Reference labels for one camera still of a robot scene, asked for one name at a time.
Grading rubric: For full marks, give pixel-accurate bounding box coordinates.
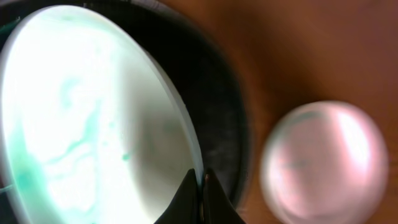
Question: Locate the pale green plate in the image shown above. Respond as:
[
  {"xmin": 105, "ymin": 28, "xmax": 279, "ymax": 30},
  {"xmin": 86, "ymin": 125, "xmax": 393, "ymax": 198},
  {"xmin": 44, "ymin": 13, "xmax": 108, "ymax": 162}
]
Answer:
[{"xmin": 1, "ymin": 5, "xmax": 203, "ymax": 223}]

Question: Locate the white plate with green streak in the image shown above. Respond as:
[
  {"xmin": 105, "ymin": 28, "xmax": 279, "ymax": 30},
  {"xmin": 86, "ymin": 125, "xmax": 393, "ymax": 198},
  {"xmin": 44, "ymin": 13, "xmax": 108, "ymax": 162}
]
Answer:
[{"xmin": 259, "ymin": 101, "xmax": 388, "ymax": 224}]

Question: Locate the round black tray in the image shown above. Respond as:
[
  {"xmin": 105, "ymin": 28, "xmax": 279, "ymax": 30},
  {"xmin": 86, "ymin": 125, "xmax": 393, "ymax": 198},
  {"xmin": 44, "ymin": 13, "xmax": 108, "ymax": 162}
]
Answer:
[{"xmin": 1, "ymin": 1, "xmax": 251, "ymax": 223}]

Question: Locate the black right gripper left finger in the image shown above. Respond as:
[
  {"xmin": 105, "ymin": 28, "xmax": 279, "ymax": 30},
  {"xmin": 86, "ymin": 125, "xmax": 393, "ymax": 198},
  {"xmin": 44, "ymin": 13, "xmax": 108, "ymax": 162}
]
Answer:
[{"xmin": 155, "ymin": 169, "xmax": 200, "ymax": 224}]

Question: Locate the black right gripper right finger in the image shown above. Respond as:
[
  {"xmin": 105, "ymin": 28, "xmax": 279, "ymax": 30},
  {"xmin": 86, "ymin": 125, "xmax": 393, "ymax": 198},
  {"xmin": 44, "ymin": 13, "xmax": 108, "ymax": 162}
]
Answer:
[{"xmin": 203, "ymin": 169, "xmax": 245, "ymax": 224}]

